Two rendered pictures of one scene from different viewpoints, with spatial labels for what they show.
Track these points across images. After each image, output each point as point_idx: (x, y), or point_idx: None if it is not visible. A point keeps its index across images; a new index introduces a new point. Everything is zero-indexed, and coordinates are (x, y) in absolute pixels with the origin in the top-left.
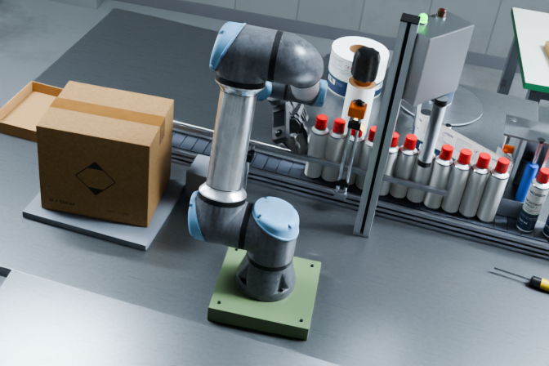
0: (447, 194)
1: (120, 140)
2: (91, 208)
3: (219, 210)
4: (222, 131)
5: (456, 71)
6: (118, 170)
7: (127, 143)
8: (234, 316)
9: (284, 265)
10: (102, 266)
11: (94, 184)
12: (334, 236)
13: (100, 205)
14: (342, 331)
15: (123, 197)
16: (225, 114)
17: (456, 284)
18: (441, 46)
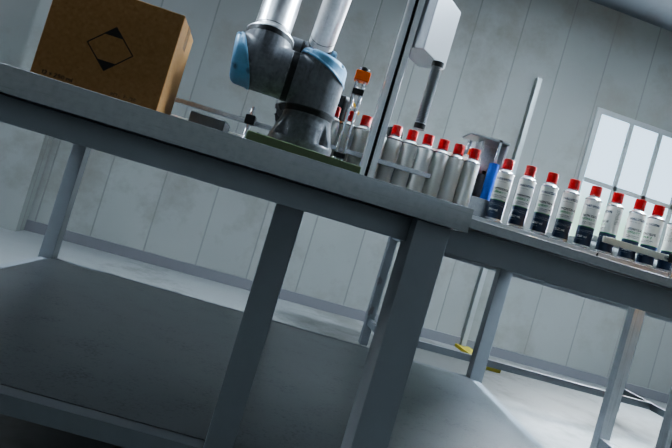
0: (428, 181)
1: (154, 5)
2: (92, 88)
3: (272, 35)
4: None
5: (447, 47)
6: (140, 40)
7: (162, 9)
8: (276, 145)
9: (329, 116)
10: None
11: (106, 55)
12: None
13: (104, 84)
14: None
15: (136, 76)
16: None
17: None
18: (446, 4)
